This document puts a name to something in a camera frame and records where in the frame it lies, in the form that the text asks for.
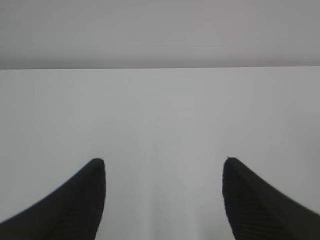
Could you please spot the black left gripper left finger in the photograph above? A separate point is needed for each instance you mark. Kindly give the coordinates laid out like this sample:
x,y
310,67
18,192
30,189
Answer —
x,y
71,212

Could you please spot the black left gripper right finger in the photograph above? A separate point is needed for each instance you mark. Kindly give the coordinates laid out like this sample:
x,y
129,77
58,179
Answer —
x,y
257,211

